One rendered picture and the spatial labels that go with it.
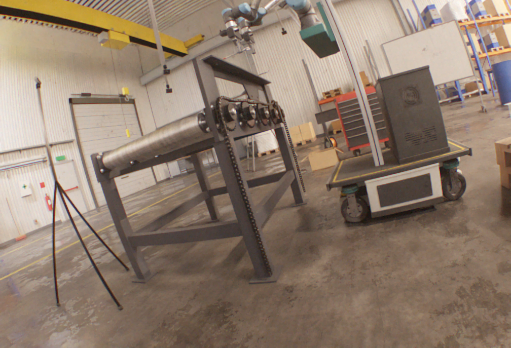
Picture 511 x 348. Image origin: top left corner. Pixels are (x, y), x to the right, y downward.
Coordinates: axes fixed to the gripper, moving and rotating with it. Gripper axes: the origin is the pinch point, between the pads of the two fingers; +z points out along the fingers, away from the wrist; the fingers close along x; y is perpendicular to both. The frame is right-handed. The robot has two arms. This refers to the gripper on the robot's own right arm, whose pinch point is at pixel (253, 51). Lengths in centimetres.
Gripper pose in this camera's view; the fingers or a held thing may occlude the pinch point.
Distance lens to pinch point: 205.0
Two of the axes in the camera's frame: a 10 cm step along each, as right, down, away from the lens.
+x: 3.1, -1.6, 9.4
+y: 9.1, -2.5, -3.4
